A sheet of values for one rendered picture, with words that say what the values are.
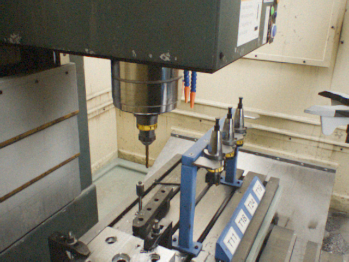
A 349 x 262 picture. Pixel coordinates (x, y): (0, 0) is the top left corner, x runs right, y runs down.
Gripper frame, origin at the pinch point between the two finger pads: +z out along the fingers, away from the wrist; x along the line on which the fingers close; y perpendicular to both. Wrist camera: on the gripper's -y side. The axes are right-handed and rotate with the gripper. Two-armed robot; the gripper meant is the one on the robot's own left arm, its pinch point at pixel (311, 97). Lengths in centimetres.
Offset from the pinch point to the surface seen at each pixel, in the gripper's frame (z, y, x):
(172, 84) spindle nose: 25.3, -2.3, -16.5
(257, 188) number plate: 20, 50, 40
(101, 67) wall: 122, 23, 67
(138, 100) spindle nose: 30.0, 0.4, -22.2
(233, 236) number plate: 17, 51, 9
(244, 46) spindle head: 13.0, -10.8, -9.6
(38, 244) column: 78, 64, -18
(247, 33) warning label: 13.0, -13.3, -8.4
